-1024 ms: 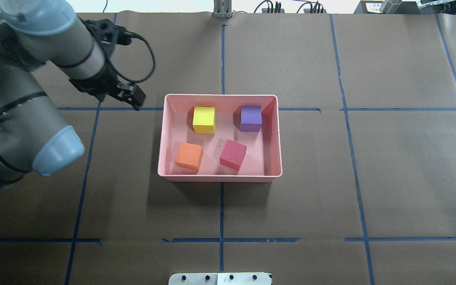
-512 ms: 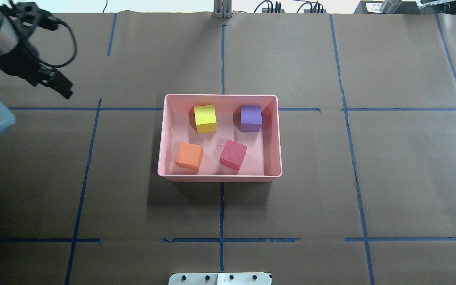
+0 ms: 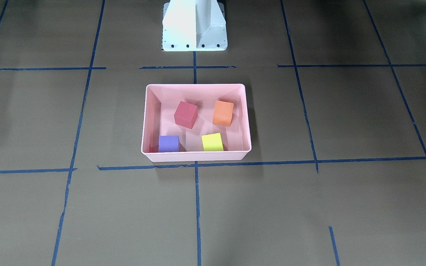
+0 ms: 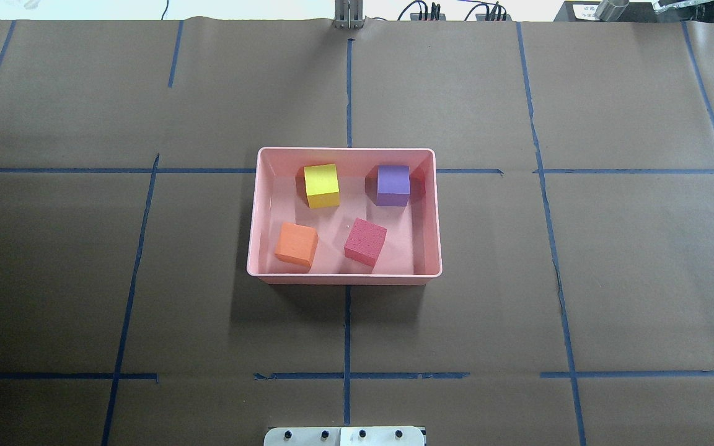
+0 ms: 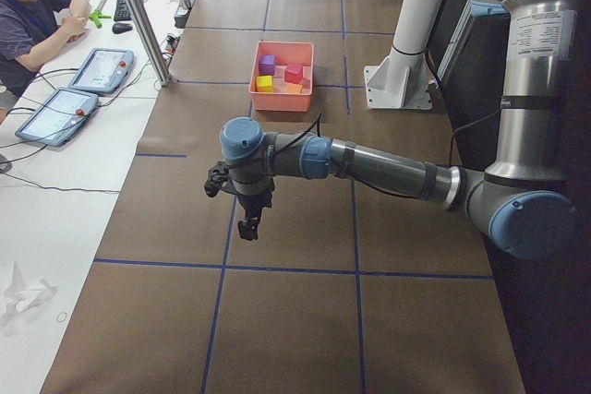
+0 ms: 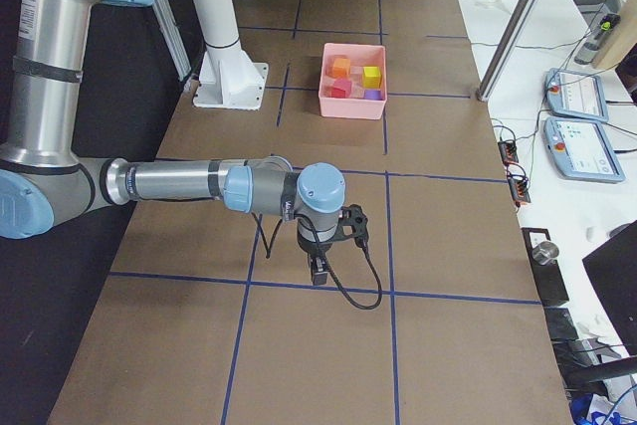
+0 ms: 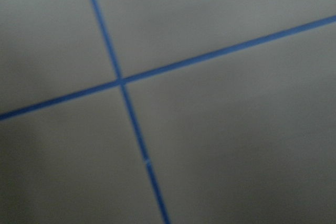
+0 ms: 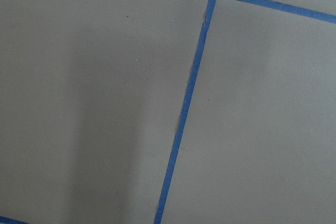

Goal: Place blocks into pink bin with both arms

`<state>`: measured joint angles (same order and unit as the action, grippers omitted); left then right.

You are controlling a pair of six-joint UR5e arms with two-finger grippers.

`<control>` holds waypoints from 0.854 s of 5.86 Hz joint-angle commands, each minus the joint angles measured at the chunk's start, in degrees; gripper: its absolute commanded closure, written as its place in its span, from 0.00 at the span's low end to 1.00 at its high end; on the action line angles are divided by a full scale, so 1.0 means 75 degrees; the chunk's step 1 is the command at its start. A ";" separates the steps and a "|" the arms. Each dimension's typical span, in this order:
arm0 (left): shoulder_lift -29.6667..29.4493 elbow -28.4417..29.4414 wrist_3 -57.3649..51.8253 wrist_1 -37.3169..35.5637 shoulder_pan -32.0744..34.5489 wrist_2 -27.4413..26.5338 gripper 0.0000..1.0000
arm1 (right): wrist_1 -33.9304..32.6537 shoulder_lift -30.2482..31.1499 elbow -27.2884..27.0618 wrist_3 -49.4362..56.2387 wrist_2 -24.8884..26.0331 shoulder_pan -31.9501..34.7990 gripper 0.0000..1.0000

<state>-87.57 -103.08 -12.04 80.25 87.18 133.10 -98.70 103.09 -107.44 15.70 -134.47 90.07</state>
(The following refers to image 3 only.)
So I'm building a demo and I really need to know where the yellow-green foam block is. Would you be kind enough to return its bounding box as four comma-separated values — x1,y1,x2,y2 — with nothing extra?
201,133,224,151

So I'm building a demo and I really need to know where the orange foam block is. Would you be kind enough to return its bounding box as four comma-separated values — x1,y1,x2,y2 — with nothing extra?
212,100,234,127

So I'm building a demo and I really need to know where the red foam block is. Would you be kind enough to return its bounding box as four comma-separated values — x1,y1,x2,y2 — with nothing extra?
174,101,198,129

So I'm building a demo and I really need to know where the purple foam block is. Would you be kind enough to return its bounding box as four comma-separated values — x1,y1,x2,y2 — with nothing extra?
158,135,180,153

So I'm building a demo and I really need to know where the pink plastic bin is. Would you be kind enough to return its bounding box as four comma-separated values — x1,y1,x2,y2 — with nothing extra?
141,83,252,162

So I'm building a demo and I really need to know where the white metal pedestal base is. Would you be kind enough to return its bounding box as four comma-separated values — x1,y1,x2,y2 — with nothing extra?
161,0,228,52

